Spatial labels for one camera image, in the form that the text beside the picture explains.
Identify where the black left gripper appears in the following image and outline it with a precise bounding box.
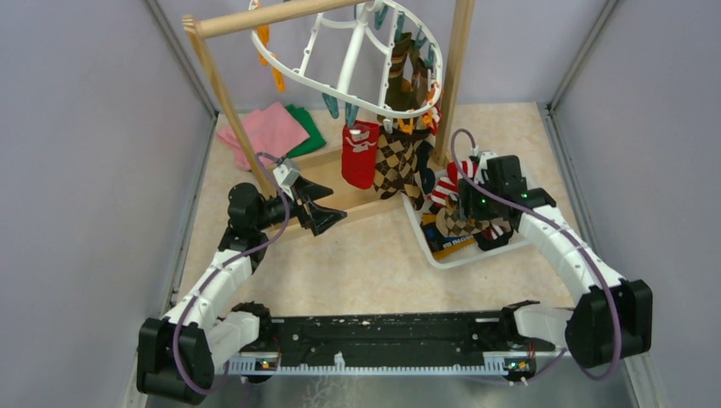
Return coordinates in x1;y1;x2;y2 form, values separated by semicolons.
253;175;346;235

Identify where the teal clothes clip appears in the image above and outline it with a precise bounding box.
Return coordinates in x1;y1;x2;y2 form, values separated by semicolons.
344;102;359;129
321;93;339;119

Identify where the white clothes clip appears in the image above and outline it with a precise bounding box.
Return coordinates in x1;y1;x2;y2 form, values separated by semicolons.
383;118;394;134

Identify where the brown argyle sock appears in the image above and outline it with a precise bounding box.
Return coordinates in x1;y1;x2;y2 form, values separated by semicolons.
372;129;404;200
397;130;430;210

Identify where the red white striped sock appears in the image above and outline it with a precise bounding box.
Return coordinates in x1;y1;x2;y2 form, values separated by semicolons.
429;159;479;207

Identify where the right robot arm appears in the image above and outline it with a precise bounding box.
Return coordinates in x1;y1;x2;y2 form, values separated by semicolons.
457;152;653;369

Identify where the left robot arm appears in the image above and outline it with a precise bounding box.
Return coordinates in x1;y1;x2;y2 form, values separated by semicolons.
136;175;347;405

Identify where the wooden hanger rack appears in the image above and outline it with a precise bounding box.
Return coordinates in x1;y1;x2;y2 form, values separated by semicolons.
181;0;475;243

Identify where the orange clothes clip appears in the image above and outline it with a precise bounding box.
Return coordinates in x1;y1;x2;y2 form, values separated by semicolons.
396;118;415;134

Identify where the white round clip hanger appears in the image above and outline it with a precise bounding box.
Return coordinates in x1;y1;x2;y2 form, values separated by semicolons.
251;1;443;123

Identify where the orange clip at back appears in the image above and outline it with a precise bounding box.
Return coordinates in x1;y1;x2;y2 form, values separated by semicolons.
256;25;286;93

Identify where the green cloth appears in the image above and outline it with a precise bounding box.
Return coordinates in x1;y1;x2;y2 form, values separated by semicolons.
285;105;327;158

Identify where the pink cloth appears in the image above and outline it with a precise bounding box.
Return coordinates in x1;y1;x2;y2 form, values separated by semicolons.
216;102;308;171

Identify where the yellow sock in basket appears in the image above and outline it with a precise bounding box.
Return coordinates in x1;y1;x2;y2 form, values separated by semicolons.
420;212;473;260

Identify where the navy white red hanging sock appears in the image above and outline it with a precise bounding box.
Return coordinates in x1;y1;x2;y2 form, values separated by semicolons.
414;107;441;194

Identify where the black sock in basket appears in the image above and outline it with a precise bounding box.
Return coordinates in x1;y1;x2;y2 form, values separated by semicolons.
422;224;514;258

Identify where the white plastic laundry basket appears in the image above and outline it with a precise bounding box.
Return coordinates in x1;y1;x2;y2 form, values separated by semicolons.
404;151;556;269

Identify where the olive striped hanging sock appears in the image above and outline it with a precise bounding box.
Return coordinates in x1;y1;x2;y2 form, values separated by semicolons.
384;31;416;111

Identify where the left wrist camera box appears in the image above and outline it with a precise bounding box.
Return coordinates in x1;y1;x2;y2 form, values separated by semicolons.
272;158;300;190

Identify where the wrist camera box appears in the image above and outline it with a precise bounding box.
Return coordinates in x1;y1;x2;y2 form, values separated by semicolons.
272;158;300;190
468;147;499;170

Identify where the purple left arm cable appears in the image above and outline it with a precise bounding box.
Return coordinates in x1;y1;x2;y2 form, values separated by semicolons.
171;151;292;398

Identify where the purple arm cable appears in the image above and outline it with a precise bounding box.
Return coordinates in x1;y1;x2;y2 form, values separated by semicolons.
171;151;292;398
449;127;623;383

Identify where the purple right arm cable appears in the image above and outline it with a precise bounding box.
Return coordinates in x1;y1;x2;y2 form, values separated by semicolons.
449;127;623;383

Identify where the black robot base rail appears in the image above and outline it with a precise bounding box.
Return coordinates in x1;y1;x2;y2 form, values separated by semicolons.
219;299;565;384

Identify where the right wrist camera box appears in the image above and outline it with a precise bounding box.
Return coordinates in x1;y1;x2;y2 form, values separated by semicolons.
468;147;499;170

